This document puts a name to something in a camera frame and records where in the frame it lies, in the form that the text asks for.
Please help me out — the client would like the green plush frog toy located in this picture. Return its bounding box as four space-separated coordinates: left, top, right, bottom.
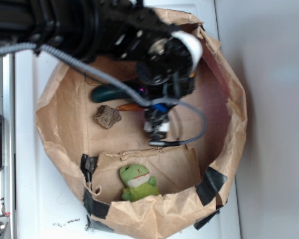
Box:
119 164 160 202

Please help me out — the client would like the brown rough rock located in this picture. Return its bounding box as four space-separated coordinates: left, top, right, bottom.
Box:
94 105 122 129

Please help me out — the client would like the grey braided cable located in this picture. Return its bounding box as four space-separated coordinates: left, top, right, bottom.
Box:
0 42 208 147

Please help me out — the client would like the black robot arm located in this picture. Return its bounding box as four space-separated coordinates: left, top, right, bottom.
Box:
0 0 201 97

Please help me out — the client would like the dark green oval capsule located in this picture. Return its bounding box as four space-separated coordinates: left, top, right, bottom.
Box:
90 84 130 103

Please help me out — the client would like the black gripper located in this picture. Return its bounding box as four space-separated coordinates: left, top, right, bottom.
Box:
136 32 202 97

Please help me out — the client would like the brown paper bag bin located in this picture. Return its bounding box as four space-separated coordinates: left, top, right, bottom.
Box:
35 8 248 239

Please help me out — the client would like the orange spiral sea shell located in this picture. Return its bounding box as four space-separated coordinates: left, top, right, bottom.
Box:
116 103 145 112

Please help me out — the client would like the aluminium frame rail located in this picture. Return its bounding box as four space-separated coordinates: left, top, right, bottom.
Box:
0 54 17 239

